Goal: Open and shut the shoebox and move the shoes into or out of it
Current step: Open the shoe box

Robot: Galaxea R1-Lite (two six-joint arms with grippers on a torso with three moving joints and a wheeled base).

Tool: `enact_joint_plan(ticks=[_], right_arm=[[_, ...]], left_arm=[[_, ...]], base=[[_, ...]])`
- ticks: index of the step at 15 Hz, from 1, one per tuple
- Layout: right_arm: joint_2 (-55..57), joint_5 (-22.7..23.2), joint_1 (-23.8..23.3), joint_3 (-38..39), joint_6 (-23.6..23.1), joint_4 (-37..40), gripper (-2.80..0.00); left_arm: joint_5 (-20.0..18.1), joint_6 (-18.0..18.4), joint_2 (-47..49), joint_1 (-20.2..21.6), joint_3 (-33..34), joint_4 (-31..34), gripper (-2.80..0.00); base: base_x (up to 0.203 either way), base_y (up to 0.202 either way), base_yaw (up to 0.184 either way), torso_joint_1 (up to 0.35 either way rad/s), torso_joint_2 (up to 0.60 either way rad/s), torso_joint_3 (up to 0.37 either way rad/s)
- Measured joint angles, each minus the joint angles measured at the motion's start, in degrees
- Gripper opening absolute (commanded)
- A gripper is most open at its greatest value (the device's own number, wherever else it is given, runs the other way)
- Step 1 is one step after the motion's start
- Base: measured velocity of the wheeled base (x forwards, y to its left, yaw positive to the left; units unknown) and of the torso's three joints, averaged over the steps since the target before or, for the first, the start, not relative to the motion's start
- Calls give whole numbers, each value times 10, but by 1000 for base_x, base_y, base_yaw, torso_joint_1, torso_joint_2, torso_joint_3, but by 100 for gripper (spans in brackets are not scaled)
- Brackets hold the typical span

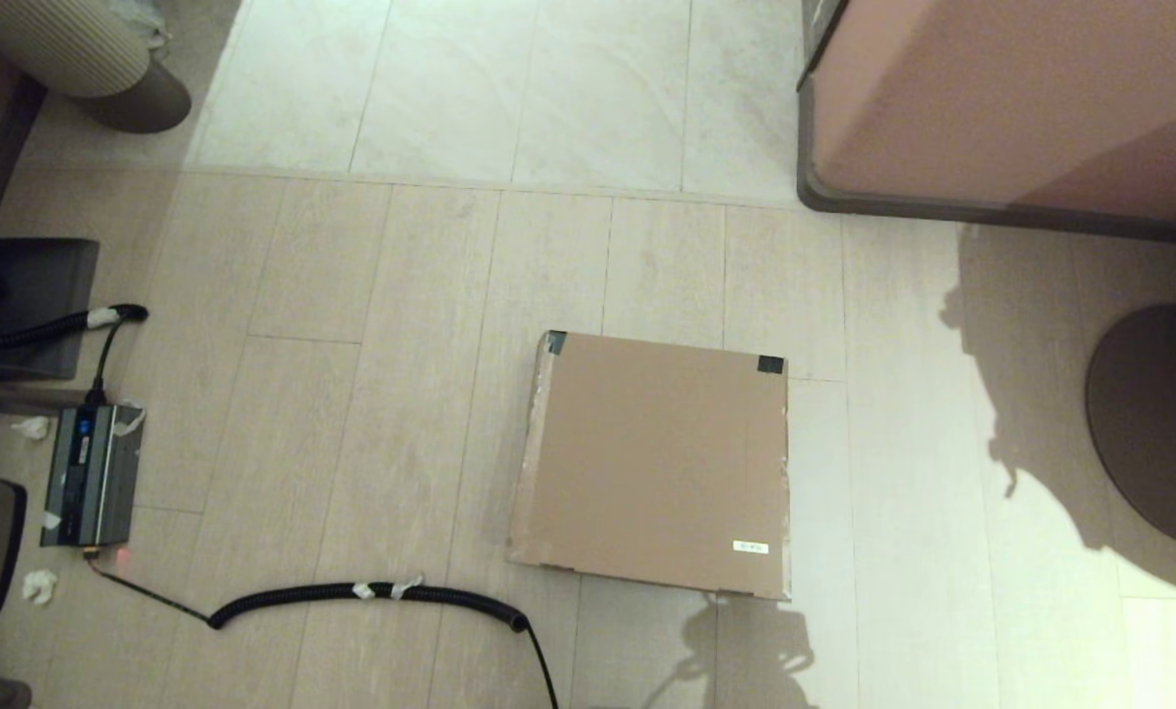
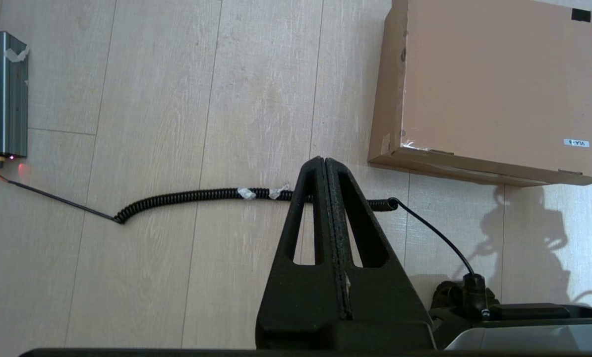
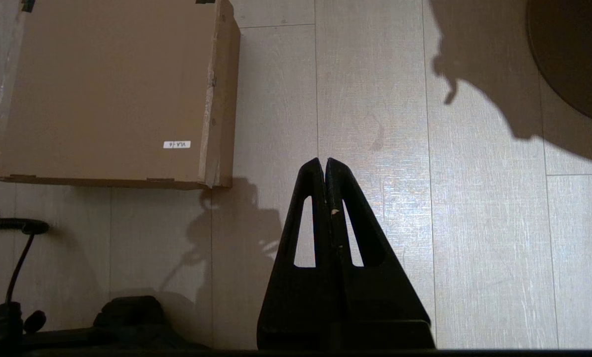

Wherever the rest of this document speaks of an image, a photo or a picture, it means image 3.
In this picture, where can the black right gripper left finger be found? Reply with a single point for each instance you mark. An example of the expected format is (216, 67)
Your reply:
(301, 297)

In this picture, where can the brown cardboard shoe box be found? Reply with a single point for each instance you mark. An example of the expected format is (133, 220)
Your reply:
(102, 89)

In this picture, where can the brown round stand base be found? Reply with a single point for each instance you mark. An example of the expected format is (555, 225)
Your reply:
(578, 54)

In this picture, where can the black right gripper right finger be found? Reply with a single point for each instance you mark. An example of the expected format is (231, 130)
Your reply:
(375, 297)

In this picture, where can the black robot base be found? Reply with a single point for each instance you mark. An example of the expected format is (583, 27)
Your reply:
(127, 320)

